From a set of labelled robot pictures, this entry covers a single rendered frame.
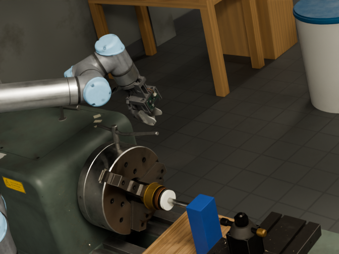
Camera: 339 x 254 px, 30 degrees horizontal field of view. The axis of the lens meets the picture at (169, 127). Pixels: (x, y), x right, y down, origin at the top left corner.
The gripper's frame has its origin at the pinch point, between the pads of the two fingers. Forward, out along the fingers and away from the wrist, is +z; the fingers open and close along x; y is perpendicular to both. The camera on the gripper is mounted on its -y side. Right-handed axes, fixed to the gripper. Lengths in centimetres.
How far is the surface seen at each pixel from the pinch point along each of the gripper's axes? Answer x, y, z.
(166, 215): -7, -13, 49
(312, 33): 200, -69, 145
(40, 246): -43, -39, 29
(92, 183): -22.1, -16.2, 10.5
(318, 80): 190, -70, 181
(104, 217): -28.7, -11.3, 19.1
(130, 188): -17.4, -5.0, 15.4
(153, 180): -8.3, -5.4, 22.7
